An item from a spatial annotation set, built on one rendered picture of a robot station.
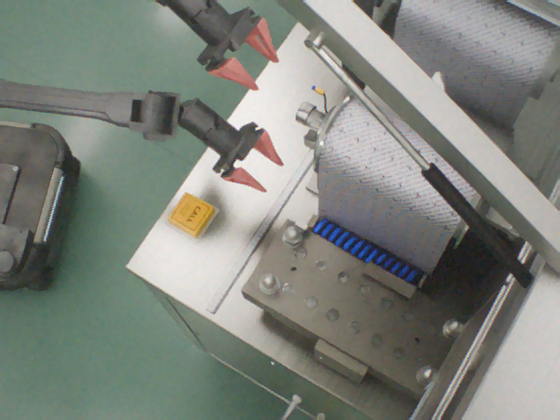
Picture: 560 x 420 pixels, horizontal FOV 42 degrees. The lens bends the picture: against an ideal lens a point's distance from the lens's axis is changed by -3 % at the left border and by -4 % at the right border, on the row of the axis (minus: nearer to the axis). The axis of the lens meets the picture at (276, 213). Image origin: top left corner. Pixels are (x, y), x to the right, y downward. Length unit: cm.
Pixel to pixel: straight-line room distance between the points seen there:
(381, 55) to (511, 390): 32
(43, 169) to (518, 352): 193
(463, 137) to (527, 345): 21
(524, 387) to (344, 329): 66
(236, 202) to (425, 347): 49
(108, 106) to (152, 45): 152
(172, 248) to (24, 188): 99
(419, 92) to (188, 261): 98
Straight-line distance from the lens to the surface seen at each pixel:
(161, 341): 243
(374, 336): 134
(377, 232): 132
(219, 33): 115
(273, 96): 165
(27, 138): 251
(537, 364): 73
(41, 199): 241
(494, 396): 71
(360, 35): 59
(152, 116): 131
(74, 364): 249
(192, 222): 152
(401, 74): 60
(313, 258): 137
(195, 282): 151
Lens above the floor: 234
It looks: 70 degrees down
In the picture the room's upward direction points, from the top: 8 degrees counter-clockwise
